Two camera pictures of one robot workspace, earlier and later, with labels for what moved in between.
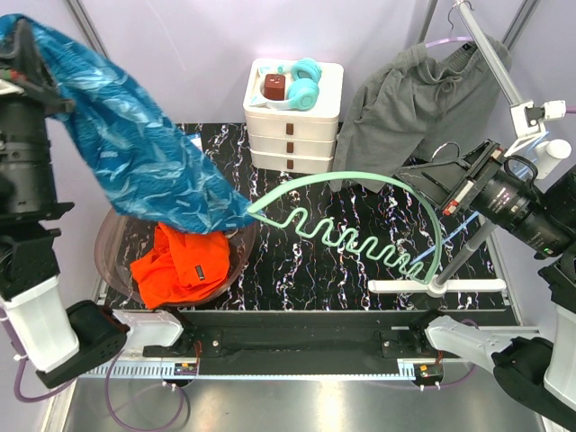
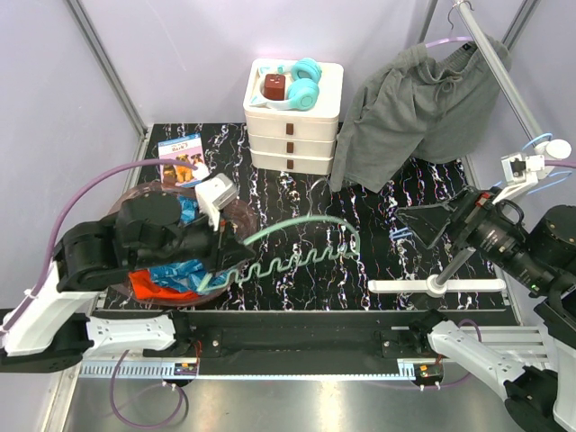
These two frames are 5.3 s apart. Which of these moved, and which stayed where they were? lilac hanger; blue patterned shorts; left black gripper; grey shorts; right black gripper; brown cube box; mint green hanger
Moved: blue patterned shorts; right black gripper; mint green hanger; left black gripper
Stayed: brown cube box; lilac hanger; grey shorts
